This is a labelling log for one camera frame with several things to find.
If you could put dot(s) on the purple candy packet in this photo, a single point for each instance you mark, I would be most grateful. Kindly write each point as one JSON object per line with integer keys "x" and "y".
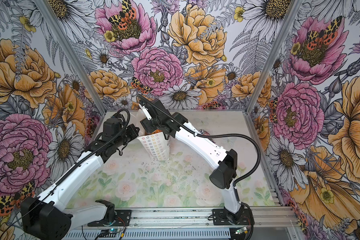
{"x": 204, "y": 133}

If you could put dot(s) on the aluminium frame post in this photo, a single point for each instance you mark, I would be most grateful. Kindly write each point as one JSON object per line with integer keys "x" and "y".
{"x": 287, "y": 24}
{"x": 63, "y": 40}

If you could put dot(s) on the aluminium front rail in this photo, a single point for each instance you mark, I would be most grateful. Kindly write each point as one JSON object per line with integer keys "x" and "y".
{"x": 152, "y": 218}

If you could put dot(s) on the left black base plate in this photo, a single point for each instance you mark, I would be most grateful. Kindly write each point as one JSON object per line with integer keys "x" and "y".
{"x": 119, "y": 218}

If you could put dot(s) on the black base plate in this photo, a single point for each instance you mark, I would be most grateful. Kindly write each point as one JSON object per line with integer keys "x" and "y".
{"x": 119, "y": 218}
{"x": 222, "y": 217}

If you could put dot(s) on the orange snack packet back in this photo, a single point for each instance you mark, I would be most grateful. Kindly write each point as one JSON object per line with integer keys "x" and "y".
{"x": 156, "y": 132}

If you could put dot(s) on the left aluminium frame post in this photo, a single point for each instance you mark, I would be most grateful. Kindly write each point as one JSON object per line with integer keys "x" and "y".
{"x": 63, "y": 40}

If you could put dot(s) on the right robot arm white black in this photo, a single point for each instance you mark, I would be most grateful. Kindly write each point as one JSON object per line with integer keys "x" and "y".
{"x": 223, "y": 162}

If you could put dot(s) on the right aluminium frame post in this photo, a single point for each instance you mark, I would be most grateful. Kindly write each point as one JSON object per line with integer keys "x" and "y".
{"x": 287, "y": 24}

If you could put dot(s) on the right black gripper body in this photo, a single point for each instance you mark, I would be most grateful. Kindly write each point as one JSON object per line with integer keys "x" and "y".
{"x": 152, "y": 124}

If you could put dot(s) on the right green circuit board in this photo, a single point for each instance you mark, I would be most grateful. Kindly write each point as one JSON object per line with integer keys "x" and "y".
{"x": 242, "y": 230}

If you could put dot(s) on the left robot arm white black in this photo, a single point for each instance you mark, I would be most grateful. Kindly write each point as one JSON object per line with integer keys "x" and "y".
{"x": 46, "y": 216}

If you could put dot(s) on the green circuit board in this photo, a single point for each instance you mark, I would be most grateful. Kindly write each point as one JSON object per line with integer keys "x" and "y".
{"x": 242, "y": 230}
{"x": 111, "y": 231}

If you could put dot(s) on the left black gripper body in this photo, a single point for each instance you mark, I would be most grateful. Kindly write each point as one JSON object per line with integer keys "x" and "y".
{"x": 126, "y": 136}

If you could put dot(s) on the white vented cable duct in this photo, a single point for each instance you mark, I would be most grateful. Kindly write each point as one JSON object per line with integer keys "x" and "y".
{"x": 152, "y": 234}

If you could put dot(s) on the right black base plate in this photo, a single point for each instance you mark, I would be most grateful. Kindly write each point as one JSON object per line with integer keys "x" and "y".
{"x": 222, "y": 217}

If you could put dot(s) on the left green circuit board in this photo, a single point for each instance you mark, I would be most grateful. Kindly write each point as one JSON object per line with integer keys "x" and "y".
{"x": 111, "y": 231}

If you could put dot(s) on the white paper bag with cartoon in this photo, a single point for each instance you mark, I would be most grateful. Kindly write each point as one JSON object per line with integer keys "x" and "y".
{"x": 157, "y": 147}

